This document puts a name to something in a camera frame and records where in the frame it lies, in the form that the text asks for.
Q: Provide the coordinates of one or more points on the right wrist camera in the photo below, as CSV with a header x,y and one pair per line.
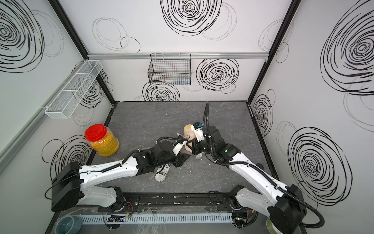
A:
x,y
197,128

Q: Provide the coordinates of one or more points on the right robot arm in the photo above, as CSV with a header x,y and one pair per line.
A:
x,y
272,199

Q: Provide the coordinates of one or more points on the white slotted cable duct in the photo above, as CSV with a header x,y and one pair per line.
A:
x,y
96,219

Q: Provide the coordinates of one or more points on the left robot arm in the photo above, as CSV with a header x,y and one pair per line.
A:
x,y
80,185

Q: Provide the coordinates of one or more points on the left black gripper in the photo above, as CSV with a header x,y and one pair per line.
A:
x,y
180,160

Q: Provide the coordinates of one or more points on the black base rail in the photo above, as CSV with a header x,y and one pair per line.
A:
x,y
213,199

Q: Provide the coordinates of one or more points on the grey fabric oval eyeglass case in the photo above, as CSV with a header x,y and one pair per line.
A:
x,y
186,150

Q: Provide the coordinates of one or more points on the white wire wall shelf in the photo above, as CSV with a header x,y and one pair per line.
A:
x,y
80,89

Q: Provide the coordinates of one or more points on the black wire wall basket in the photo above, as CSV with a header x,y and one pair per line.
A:
x,y
171,68

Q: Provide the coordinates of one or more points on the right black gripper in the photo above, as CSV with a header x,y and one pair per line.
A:
x,y
195,148

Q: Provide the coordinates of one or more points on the red lid jar yellow grains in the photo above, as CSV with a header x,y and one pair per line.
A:
x,y
102,140

